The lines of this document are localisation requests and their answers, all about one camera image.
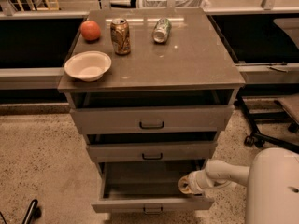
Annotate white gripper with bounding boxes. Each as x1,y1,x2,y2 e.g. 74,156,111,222
178,170,208,195

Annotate grey bottom drawer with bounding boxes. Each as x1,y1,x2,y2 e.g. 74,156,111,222
92,160,214,214

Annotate grey drawer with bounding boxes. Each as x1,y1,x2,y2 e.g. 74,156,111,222
92,160,214,214
86,141,217,162
71,105,234,134

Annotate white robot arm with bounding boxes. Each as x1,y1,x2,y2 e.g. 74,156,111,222
178,148,299,224

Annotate grey top drawer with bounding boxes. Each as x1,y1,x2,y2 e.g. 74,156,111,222
71,105,234,134

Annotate grey middle drawer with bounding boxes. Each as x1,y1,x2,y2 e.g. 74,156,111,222
86,141,217,162

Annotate grey drawer cabinet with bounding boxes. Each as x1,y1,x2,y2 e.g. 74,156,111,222
57,7,247,173

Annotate black office chair base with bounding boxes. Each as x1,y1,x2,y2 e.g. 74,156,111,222
236,94,299,153

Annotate black chair leg left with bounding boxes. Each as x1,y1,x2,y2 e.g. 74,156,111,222
22,199,41,224

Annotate white paper bowl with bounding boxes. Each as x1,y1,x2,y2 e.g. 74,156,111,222
64,51,111,82

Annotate green lying soda can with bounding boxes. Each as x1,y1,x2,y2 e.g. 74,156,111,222
152,18,172,43

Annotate gold upright soda can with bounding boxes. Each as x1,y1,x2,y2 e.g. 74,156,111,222
110,18,131,55

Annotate orange round fruit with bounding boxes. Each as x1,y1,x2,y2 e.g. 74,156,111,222
80,21,101,41

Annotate wire mesh bin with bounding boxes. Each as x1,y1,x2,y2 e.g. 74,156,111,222
136,0,210,9

